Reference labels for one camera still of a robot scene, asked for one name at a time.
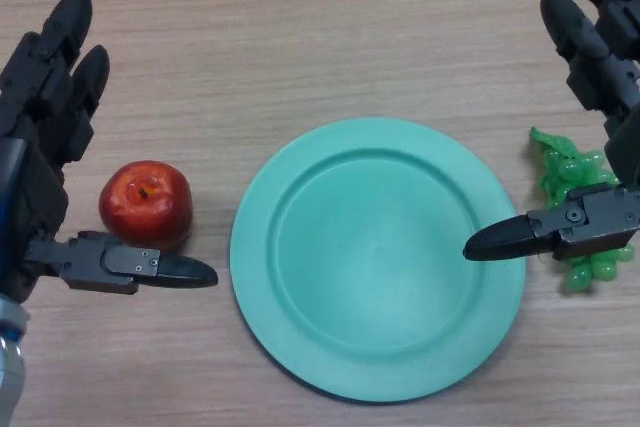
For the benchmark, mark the green grape bunch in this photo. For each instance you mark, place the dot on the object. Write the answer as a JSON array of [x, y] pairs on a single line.
[[567, 172]]

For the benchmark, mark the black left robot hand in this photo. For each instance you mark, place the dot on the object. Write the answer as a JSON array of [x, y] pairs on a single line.
[[35, 182]]

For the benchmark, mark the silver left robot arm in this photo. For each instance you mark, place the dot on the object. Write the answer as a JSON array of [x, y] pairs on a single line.
[[10, 377]]

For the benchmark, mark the red apple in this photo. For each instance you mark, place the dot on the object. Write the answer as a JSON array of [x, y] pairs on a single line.
[[145, 202]]

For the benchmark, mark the green round plate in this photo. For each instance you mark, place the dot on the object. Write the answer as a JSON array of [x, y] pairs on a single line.
[[375, 272]]

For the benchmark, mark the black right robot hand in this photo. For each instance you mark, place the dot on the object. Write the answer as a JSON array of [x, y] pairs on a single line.
[[600, 219]]

